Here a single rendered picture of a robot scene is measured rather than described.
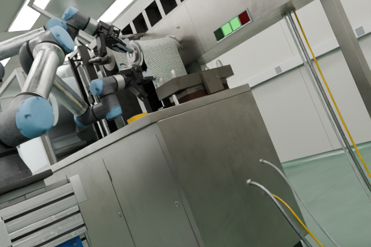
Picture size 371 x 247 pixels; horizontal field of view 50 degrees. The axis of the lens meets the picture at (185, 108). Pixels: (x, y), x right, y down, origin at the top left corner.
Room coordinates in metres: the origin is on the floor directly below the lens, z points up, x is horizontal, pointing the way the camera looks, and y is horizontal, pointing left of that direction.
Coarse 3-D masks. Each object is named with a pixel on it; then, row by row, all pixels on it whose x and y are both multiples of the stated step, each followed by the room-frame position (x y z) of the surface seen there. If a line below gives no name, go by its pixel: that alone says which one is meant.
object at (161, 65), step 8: (160, 56) 2.02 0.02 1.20; (168, 56) 2.06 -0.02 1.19; (176, 56) 2.09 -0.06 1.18; (152, 64) 1.98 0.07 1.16; (160, 64) 2.01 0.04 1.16; (168, 64) 2.04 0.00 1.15; (176, 64) 2.08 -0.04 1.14; (152, 72) 1.96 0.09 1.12; (160, 72) 1.99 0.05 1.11; (168, 72) 2.03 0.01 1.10; (184, 72) 2.10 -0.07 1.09; (152, 80) 1.95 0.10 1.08; (168, 80) 2.02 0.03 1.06
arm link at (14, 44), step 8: (48, 24) 1.63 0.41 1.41; (56, 24) 1.63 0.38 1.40; (64, 24) 1.64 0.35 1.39; (32, 32) 1.64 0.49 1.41; (40, 32) 1.64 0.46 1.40; (8, 40) 1.64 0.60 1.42; (16, 40) 1.64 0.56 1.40; (24, 40) 1.64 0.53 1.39; (0, 48) 1.63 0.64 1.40; (8, 48) 1.63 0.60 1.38; (16, 48) 1.64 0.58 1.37; (0, 56) 1.64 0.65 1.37; (8, 56) 1.66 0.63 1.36
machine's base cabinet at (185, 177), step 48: (240, 96) 1.94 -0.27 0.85; (144, 144) 1.68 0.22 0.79; (192, 144) 1.67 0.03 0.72; (240, 144) 1.85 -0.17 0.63; (96, 192) 2.12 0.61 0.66; (144, 192) 1.79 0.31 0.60; (192, 192) 1.61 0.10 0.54; (240, 192) 1.78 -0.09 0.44; (288, 192) 1.98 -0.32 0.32; (96, 240) 2.28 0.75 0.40; (144, 240) 1.90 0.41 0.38; (192, 240) 1.63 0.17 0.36; (240, 240) 1.71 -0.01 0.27; (288, 240) 1.89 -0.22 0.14
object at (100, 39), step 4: (96, 36) 1.87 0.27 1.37; (100, 36) 1.85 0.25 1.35; (96, 40) 1.88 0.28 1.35; (100, 40) 1.85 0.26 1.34; (104, 40) 1.86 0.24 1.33; (100, 44) 1.84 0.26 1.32; (104, 44) 1.85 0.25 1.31; (100, 48) 1.85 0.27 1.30; (104, 48) 1.85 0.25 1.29; (100, 52) 1.84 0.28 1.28; (104, 52) 1.84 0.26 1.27; (100, 56) 1.86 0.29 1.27; (104, 56) 1.87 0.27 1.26
